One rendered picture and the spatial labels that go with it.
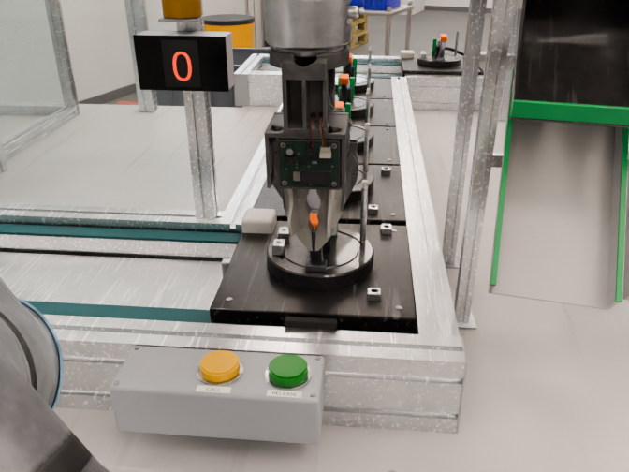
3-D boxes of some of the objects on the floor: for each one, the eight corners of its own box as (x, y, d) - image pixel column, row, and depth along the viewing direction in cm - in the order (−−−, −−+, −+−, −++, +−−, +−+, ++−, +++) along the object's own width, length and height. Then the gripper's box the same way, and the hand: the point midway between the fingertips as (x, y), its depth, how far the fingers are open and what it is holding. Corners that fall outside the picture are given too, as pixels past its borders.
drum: (241, 111, 498) (237, 22, 466) (196, 106, 514) (188, 19, 481) (267, 99, 535) (263, 15, 503) (223, 95, 551) (217, 12, 518)
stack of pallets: (312, 36, 841) (312, -32, 800) (369, 41, 810) (373, -30, 770) (271, 51, 740) (269, -26, 699) (335, 57, 709) (336, -23, 669)
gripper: (247, 59, 49) (261, 280, 59) (358, 59, 48) (354, 284, 58) (265, 39, 56) (274, 238, 66) (361, 39, 55) (357, 241, 65)
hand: (314, 236), depth 64 cm, fingers closed
